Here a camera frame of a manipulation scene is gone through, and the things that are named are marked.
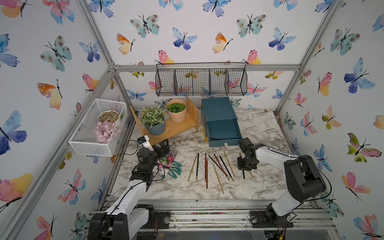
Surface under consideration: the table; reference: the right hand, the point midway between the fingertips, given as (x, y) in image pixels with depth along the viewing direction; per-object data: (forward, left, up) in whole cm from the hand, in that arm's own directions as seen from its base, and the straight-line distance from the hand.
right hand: (242, 167), depth 91 cm
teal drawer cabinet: (+28, +17, +22) cm, 39 cm away
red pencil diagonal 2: (+1, +13, -1) cm, 13 cm away
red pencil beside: (-5, +21, 0) cm, 22 cm away
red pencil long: (-1, +22, 0) cm, 23 cm away
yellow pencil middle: (+2, +8, -1) cm, 8 cm away
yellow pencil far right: (-5, -5, -1) cm, 7 cm away
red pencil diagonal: (-7, +9, 0) cm, 12 cm away
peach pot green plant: (+28, +42, +19) cm, 54 cm away
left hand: (+5, +46, +17) cm, 49 cm away
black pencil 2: (-1, +10, 0) cm, 10 cm away
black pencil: (-1, +27, -1) cm, 27 cm away
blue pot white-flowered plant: (+16, +53, +23) cm, 60 cm away
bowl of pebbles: (+6, +68, +35) cm, 77 cm away
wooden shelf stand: (+21, +45, +7) cm, 51 cm away
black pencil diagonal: (-5, 0, 0) cm, 5 cm away
